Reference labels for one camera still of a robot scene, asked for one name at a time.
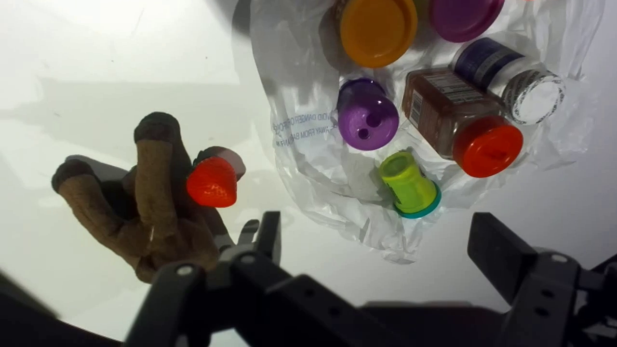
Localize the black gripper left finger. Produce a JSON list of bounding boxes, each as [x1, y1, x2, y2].
[[124, 210, 401, 347]]

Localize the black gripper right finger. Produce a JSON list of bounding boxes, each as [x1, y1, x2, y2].
[[467, 210, 617, 347]]

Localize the dough tub teal lid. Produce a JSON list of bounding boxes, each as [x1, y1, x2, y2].
[[374, 146, 446, 221]]

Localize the brown spice jar red lid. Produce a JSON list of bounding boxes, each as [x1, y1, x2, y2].
[[399, 65, 527, 181]]

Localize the brown plush moose toy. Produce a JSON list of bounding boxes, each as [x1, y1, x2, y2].
[[50, 110, 239, 285]]

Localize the silver cap jar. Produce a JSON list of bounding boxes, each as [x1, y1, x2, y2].
[[451, 36, 567, 127]]

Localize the purple dough tub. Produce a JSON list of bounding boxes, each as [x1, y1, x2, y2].
[[334, 75, 403, 154]]

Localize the dough tub pink lid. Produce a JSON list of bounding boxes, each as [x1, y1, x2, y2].
[[426, 0, 507, 44]]

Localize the dough tub yellow lid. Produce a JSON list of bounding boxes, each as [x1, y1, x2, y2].
[[320, 0, 421, 71]]

